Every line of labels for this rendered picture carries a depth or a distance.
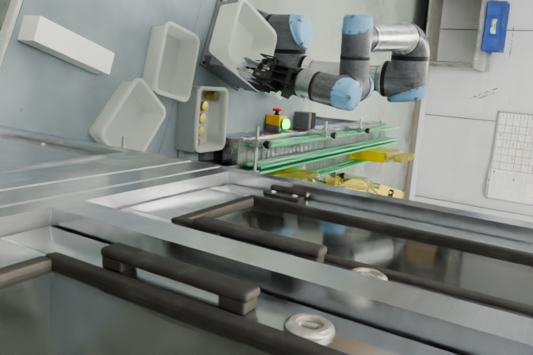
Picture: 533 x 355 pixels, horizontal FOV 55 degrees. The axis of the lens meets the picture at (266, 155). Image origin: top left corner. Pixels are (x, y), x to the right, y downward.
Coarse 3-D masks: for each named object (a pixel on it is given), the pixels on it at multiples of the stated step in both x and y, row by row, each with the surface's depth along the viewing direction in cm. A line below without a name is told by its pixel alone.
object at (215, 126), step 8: (200, 88) 170; (208, 88) 173; (216, 88) 177; (224, 88) 181; (200, 96) 170; (224, 96) 183; (200, 104) 170; (208, 104) 186; (216, 104) 185; (224, 104) 184; (200, 112) 182; (208, 112) 187; (216, 112) 186; (224, 112) 184; (208, 120) 187; (216, 120) 186; (224, 120) 184; (208, 128) 188; (216, 128) 186; (224, 128) 185; (200, 136) 184; (208, 136) 188; (216, 136) 187; (224, 136) 185; (200, 144) 182; (208, 144) 185; (216, 144) 186; (224, 144) 186; (200, 152) 174
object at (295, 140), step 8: (376, 128) 310; (384, 128) 311; (392, 128) 322; (304, 136) 230; (312, 136) 234; (320, 136) 235; (328, 136) 238; (336, 136) 245; (248, 144) 188; (272, 144) 193; (280, 144) 197; (288, 144) 202
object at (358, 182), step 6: (348, 174) 265; (342, 180) 262; (348, 180) 261; (354, 180) 259; (360, 180) 257; (366, 180) 257; (348, 186) 261; (354, 186) 260; (360, 186) 258; (366, 186) 257; (372, 186) 256; (378, 186) 254
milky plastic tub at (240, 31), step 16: (240, 0) 134; (224, 16) 136; (240, 16) 143; (256, 16) 142; (224, 32) 134; (240, 32) 148; (256, 32) 152; (272, 32) 150; (224, 48) 133; (240, 48) 149; (256, 48) 153; (272, 48) 151; (224, 64) 142; (240, 64) 137
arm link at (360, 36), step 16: (352, 16) 126; (368, 16) 126; (352, 32) 126; (368, 32) 126; (384, 32) 134; (400, 32) 143; (416, 32) 151; (352, 48) 127; (368, 48) 127; (384, 48) 138; (400, 48) 148; (416, 48) 154
